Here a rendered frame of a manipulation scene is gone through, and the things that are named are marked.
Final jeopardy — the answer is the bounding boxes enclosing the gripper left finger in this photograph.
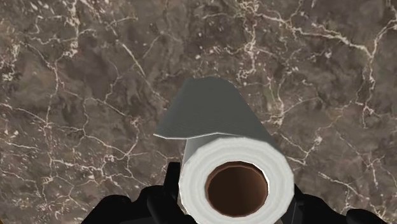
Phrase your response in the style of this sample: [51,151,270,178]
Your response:
[81,161,197,224]

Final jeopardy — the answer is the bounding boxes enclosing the white paper towel roll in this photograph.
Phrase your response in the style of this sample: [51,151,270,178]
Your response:
[153,76,295,224]

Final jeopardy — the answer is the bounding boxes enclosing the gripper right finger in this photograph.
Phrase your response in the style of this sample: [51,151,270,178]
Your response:
[280,183,389,224]

